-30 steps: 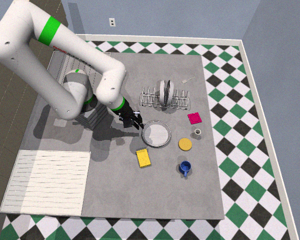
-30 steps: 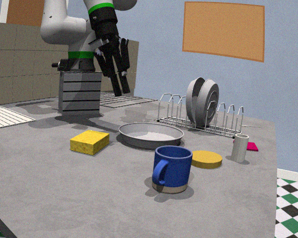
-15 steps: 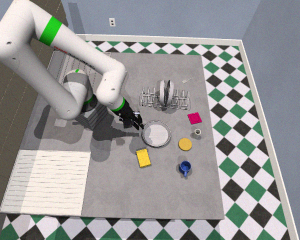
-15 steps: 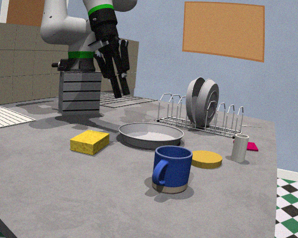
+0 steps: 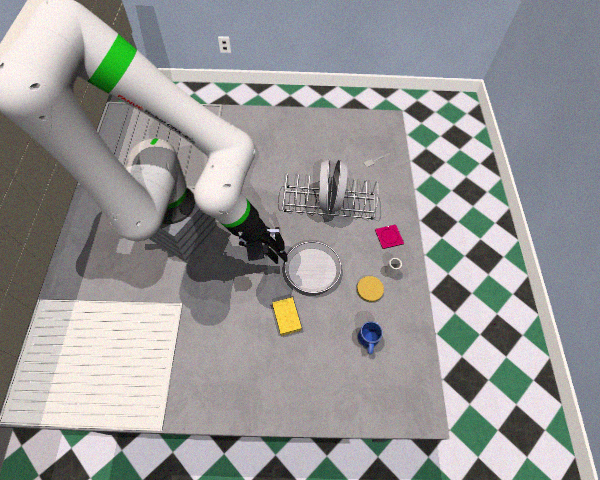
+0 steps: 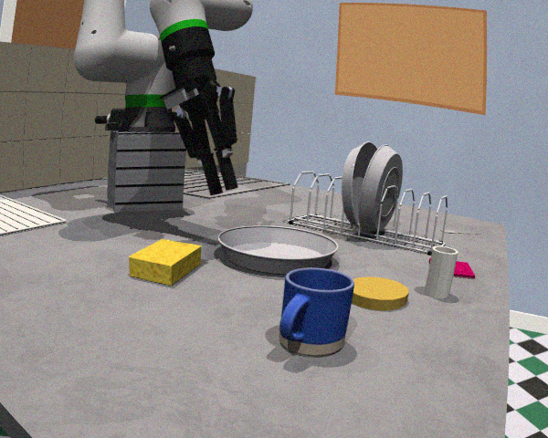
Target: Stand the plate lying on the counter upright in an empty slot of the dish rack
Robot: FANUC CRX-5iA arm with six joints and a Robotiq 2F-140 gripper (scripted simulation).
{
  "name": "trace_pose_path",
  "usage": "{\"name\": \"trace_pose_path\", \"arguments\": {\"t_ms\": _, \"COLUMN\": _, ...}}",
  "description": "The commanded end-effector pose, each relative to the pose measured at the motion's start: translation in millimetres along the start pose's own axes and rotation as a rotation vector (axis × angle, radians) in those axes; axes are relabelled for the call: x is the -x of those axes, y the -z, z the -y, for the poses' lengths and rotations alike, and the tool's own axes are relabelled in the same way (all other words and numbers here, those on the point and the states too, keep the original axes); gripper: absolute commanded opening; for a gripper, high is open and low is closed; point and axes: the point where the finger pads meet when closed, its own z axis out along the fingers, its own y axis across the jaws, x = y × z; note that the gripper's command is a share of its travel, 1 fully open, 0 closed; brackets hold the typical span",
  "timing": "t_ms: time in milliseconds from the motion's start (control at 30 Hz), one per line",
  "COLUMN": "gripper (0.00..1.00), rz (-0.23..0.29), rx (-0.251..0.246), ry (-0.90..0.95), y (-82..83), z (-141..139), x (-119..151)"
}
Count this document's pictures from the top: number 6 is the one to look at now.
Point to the cream ribbed draining mat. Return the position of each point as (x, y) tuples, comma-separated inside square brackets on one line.
[(11, 220)]

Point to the yellow flat disc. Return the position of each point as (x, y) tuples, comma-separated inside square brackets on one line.
[(378, 293)]

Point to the yellow sponge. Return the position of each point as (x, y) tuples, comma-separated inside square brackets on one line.
[(165, 261)]

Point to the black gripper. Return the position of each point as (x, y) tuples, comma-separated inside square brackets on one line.
[(200, 67)]

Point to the silver wire dish rack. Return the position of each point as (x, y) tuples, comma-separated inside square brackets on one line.
[(291, 221)]

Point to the pink square tile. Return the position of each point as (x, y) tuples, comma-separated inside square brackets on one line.
[(463, 270)]

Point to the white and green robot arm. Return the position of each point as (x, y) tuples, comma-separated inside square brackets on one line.
[(107, 51)]

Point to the blue ceramic mug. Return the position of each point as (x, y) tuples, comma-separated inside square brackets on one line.
[(323, 312)]

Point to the grey cup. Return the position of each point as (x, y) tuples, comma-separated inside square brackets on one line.
[(441, 271)]

